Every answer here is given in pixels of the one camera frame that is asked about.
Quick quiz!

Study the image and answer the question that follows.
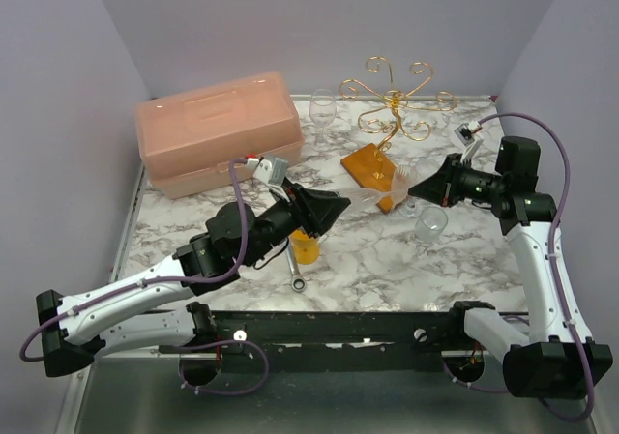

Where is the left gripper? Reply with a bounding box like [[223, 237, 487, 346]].
[[243, 177, 350, 268]]

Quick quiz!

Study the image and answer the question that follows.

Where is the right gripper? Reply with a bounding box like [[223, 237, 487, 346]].
[[409, 153, 506, 207]]

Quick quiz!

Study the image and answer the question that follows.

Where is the ribbed clear champagne flute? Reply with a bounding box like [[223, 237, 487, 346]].
[[338, 166, 411, 212]]

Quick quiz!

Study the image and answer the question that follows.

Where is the yellow plastic wine glass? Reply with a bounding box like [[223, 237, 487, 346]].
[[290, 230, 320, 265]]

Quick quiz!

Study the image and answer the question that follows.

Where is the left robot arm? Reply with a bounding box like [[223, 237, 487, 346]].
[[36, 180, 351, 378]]

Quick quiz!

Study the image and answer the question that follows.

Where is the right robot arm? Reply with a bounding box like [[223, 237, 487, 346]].
[[408, 136, 613, 400]]

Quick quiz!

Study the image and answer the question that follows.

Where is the clear wine glass right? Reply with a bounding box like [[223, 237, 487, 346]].
[[399, 158, 442, 218]]

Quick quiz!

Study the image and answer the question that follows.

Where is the clear wine glass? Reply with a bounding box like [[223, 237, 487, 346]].
[[399, 158, 442, 218], [309, 89, 337, 152]]

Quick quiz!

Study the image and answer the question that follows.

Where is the clear wine glass back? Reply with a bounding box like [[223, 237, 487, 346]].
[[309, 89, 337, 152]]

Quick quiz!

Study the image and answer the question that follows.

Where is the short clear goblet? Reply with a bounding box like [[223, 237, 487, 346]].
[[415, 207, 449, 244]]

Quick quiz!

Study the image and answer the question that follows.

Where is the silver ratchet wrench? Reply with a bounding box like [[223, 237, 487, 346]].
[[286, 246, 307, 293]]

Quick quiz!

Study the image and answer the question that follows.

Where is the pink plastic storage box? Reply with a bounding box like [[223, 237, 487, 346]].
[[134, 72, 305, 199]]

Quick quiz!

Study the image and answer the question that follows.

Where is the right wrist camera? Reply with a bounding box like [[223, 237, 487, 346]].
[[455, 121, 484, 165]]

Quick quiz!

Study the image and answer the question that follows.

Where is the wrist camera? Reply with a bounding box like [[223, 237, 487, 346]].
[[455, 121, 484, 165], [252, 156, 288, 186]]

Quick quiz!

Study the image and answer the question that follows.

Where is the gold wire glass rack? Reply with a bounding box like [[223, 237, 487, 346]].
[[339, 56, 457, 214]]

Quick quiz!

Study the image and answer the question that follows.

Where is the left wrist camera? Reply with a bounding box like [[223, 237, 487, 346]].
[[252, 156, 288, 186]]

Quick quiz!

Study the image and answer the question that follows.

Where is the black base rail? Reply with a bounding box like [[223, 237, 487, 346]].
[[179, 303, 490, 384]]

